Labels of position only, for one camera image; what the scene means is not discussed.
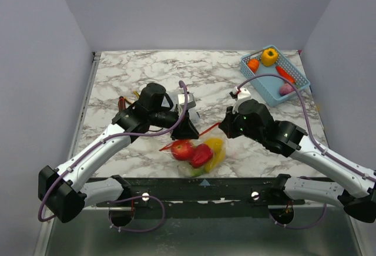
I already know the pink toy onion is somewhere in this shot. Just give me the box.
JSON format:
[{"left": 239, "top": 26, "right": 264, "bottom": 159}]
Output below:
[{"left": 278, "top": 83, "right": 296, "bottom": 96}]

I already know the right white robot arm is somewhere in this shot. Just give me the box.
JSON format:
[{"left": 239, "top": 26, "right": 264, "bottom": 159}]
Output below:
[{"left": 219, "top": 99, "right": 375, "bottom": 223}]

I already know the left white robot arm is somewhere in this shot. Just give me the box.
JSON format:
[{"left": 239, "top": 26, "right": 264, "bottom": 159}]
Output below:
[{"left": 38, "top": 81, "right": 199, "bottom": 223}]

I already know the yellow toy lemon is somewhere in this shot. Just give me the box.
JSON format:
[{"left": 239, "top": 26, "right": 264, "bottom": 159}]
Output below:
[{"left": 204, "top": 137, "right": 224, "bottom": 153}]

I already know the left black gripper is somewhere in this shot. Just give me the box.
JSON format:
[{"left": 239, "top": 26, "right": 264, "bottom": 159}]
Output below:
[{"left": 149, "top": 105, "right": 200, "bottom": 141}]

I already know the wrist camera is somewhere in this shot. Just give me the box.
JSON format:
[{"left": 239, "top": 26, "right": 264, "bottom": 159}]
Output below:
[
  {"left": 230, "top": 86, "right": 252, "bottom": 114},
  {"left": 177, "top": 93, "right": 196, "bottom": 111}
]

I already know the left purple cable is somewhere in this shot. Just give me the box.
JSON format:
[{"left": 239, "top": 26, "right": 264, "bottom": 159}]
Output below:
[{"left": 38, "top": 80, "right": 189, "bottom": 222}]

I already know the red toy bell pepper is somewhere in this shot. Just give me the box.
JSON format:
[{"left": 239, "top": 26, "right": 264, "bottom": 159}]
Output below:
[{"left": 190, "top": 144, "right": 213, "bottom": 169}]

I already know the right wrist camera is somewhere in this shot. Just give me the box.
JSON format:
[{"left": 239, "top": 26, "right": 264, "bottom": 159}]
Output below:
[{"left": 230, "top": 86, "right": 252, "bottom": 114}]

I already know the blue plastic basket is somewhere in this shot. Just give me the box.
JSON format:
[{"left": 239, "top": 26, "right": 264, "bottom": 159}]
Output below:
[{"left": 240, "top": 45, "right": 310, "bottom": 107}]

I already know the yellow toy bell pepper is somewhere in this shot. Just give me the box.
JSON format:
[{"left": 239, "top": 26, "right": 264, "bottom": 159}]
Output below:
[{"left": 261, "top": 48, "right": 278, "bottom": 67}]

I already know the orange toy pumpkin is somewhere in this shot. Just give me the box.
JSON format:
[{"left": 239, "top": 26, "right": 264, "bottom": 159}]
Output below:
[{"left": 247, "top": 59, "right": 260, "bottom": 73}]

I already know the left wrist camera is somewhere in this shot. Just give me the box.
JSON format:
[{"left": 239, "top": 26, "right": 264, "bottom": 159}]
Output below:
[{"left": 177, "top": 93, "right": 196, "bottom": 111}]

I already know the red black utility knife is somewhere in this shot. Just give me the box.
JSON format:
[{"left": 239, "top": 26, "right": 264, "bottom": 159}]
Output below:
[{"left": 117, "top": 96, "right": 126, "bottom": 112}]

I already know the red toy apple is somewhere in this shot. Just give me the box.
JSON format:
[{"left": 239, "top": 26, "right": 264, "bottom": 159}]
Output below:
[{"left": 171, "top": 140, "right": 195, "bottom": 161}]

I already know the clear zip top bag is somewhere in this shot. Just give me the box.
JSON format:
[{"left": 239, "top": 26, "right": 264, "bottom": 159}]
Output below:
[{"left": 159, "top": 123, "right": 227, "bottom": 177}]

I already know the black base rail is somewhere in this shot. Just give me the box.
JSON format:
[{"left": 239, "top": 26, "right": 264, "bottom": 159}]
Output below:
[{"left": 98, "top": 174, "right": 290, "bottom": 219}]

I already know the yellow toy corn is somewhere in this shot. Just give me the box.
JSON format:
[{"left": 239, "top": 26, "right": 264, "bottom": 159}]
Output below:
[{"left": 204, "top": 149, "right": 226, "bottom": 173}]

